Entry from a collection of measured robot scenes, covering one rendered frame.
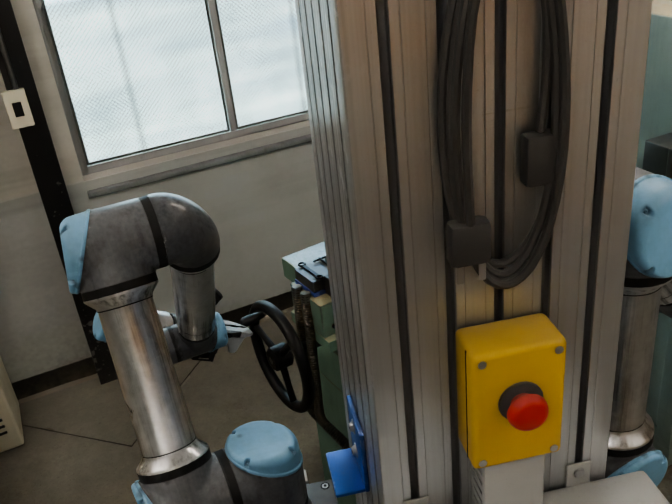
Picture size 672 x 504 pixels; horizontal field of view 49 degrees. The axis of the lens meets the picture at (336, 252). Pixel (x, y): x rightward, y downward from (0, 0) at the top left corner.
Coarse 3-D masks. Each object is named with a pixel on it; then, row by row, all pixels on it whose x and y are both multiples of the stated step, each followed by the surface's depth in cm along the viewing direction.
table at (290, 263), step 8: (312, 248) 204; (320, 248) 204; (288, 256) 202; (296, 256) 201; (304, 256) 201; (312, 256) 200; (320, 256) 200; (288, 264) 199; (296, 264) 197; (288, 272) 201; (320, 336) 172; (328, 336) 171; (320, 344) 174; (328, 344) 169; (336, 344) 170
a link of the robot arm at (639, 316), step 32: (640, 192) 89; (640, 224) 87; (640, 256) 88; (640, 288) 93; (640, 320) 97; (640, 352) 100; (640, 384) 103; (640, 416) 106; (608, 448) 107; (640, 448) 107
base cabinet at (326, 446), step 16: (320, 352) 200; (320, 368) 204; (336, 368) 195; (336, 384) 199; (336, 400) 202; (336, 416) 206; (320, 432) 222; (320, 448) 227; (336, 448) 214; (352, 496) 217
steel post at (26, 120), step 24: (0, 0) 237; (0, 24) 240; (0, 48) 242; (24, 48) 246; (24, 72) 249; (24, 96) 249; (24, 120) 252; (24, 144) 258; (48, 144) 261; (48, 168) 265; (48, 192) 268; (48, 216) 271; (96, 360) 303
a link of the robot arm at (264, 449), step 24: (240, 432) 119; (264, 432) 119; (288, 432) 119; (216, 456) 116; (240, 456) 114; (264, 456) 114; (288, 456) 115; (240, 480) 113; (264, 480) 114; (288, 480) 116
